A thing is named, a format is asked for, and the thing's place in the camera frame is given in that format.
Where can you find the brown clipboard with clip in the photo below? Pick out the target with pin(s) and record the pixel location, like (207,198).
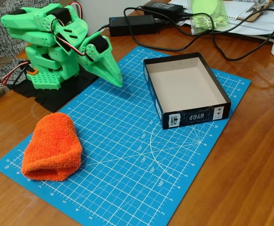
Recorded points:
(254,14)

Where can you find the orange fluffy sock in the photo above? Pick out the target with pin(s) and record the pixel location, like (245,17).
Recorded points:
(52,146)

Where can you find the grey knitted fabric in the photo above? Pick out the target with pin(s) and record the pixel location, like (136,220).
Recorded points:
(0,40)

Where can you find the blue cutting mat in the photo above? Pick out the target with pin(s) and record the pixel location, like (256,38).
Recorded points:
(127,164)

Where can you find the green translucent cup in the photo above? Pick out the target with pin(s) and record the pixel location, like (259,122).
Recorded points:
(208,18)

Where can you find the black cardboard box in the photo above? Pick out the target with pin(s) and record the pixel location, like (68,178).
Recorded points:
(188,84)

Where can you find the large black power adapter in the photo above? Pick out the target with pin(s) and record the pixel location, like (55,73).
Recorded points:
(132,26)

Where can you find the green 3D-printed robot arm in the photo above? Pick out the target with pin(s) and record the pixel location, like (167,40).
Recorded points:
(21,21)

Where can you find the green gripper black servo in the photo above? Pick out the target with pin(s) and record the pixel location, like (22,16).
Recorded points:
(103,61)

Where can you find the white paper sheets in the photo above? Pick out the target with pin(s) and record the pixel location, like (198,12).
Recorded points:
(245,26)

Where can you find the slim black power adapter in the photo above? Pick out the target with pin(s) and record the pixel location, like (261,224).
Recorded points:
(163,6)

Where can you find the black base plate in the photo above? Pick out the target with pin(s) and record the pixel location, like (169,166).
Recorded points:
(50,99)

